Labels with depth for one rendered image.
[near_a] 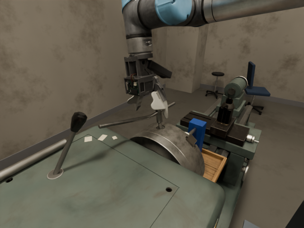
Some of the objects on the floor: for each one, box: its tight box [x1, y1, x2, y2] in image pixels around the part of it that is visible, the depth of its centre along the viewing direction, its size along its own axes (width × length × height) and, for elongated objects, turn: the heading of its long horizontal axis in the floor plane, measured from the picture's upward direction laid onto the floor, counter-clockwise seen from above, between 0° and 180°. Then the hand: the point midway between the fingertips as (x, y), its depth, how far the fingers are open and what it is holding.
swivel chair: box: [244, 62, 271, 115], centre depth 334 cm, size 55×52×94 cm
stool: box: [205, 72, 224, 99], centre depth 417 cm, size 48×46×58 cm
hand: (152, 114), depth 58 cm, fingers open, 14 cm apart
